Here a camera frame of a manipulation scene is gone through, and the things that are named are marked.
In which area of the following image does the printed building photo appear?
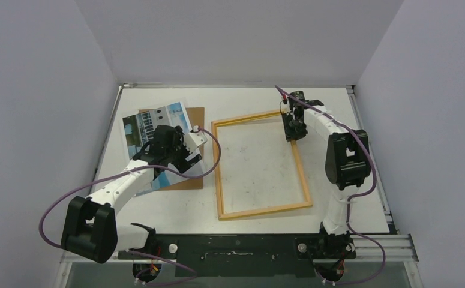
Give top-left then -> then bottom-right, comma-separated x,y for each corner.
119,102 -> 205,196

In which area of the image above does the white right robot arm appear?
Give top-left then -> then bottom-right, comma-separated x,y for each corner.
279,89 -> 371,257

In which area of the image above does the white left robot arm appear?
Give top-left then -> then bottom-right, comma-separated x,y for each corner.
61,125 -> 207,263

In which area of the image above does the brown cardboard backing board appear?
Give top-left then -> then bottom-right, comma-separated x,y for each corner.
136,102 -> 205,191

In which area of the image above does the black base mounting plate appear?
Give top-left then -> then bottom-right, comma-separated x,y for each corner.
118,233 -> 356,278

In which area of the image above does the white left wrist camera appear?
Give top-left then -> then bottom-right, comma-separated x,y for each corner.
183,125 -> 208,153

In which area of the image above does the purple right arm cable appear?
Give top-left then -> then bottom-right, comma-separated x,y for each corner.
274,85 -> 387,286

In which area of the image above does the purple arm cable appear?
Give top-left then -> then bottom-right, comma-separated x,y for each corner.
274,85 -> 387,286
38,127 -> 222,288

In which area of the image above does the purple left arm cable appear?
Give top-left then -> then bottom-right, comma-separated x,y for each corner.
38,127 -> 222,288

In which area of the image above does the aluminium front rail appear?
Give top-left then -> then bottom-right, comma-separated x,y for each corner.
69,233 -> 418,263

